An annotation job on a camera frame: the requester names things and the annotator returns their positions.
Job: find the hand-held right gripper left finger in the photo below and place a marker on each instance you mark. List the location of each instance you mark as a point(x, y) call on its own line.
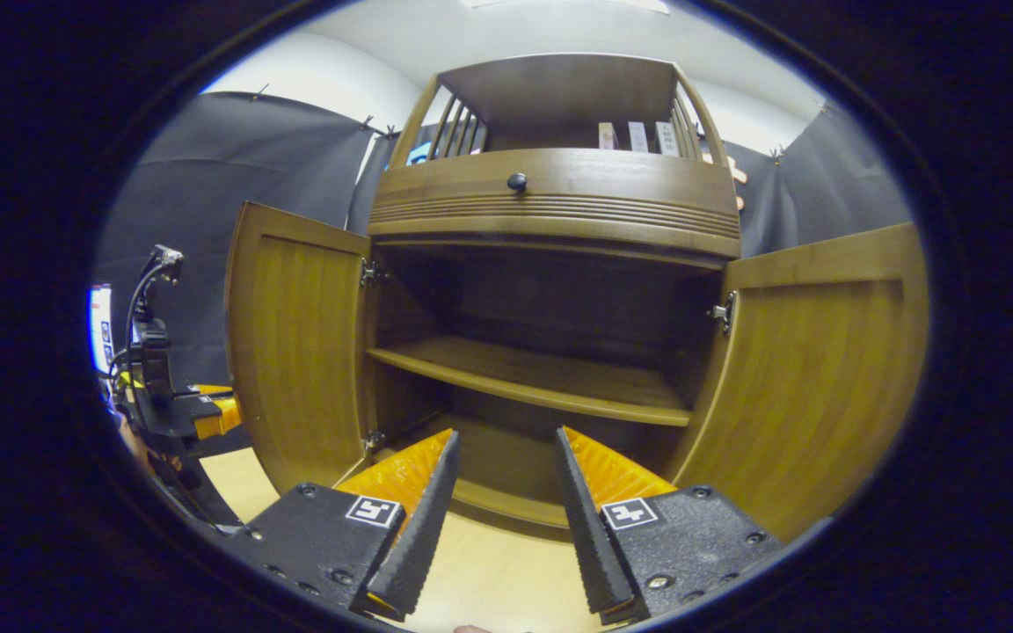
point(423, 527)

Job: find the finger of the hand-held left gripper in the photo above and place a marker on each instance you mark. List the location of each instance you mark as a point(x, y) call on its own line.
point(218, 418)

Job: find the metal door hinge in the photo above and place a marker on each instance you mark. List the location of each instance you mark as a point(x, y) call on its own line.
point(373, 272)
point(373, 440)
point(722, 312)

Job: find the wooden inner cabinet shelf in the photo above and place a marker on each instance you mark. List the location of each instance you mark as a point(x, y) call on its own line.
point(542, 378)

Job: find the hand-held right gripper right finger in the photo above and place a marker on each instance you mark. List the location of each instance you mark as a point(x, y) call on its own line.
point(594, 545)

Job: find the wooden double-door shoe cabinet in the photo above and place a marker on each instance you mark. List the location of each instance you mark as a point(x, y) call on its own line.
point(559, 224)

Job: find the wooden cabinet door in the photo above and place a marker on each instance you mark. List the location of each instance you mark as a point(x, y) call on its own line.
point(304, 352)
point(814, 378)

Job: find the large ceiling light panel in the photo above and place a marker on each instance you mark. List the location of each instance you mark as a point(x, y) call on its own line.
point(559, 3)

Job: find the black backdrop cloth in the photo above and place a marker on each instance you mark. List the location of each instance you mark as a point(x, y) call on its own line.
point(234, 158)

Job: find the black round drawer knob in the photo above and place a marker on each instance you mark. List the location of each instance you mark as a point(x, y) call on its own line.
point(517, 182)

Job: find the bright screen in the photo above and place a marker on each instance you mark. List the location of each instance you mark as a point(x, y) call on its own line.
point(100, 330)

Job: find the white book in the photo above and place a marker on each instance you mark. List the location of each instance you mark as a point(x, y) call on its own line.
point(637, 137)

